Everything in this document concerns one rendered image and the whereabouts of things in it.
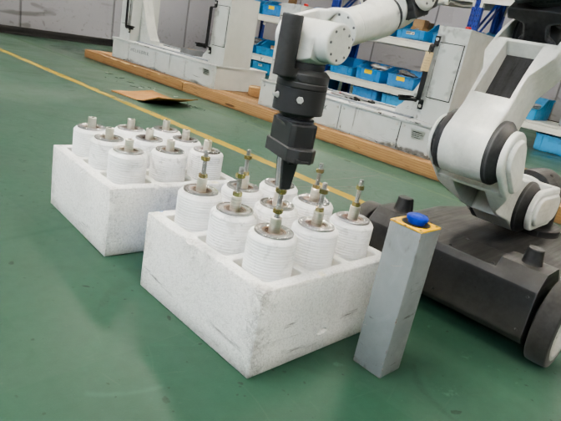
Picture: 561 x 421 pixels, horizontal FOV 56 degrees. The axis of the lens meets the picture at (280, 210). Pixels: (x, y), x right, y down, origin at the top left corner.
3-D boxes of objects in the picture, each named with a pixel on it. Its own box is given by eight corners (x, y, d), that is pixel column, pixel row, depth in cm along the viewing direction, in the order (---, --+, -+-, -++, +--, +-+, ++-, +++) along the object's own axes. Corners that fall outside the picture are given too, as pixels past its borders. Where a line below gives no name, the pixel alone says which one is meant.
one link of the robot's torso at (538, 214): (486, 205, 166) (499, 164, 162) (551, 228, 153) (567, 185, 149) (457, 211, 151) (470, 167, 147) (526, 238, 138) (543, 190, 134)
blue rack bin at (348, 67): (351, 73, 705) (354, 58, 699) (373, 79, 682) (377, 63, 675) (327, 70, 669) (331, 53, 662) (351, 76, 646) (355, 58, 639)
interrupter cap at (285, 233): (265, 222, 103) (265, 219, 103) (300, 234, 101) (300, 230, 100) (246, 231, 97) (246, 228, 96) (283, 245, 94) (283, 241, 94)
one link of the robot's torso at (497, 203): (488, 176, 159) (443, 97, 121) (557, 198, 146) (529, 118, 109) (465, 221, 158) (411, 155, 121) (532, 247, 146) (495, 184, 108)
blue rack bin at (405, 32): (415, 42, 632) (420, 23, 625) (444, 47, 608) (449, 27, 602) (393, 36, 595) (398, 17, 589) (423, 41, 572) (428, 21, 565)
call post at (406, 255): (372, 350, 113) (410, 215, 104) (399, 368, 109) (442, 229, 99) (351, 360, 108) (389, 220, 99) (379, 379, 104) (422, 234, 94)
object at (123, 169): (131, 209, 146) (137, 145, 140) (147, 222, 139) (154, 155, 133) (97, 211, 139) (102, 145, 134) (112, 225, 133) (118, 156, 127)
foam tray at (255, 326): (264, 258, 148) (275, 198, 143) (373, 327, 123) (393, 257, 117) (138, 285, 121) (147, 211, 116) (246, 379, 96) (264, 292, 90)
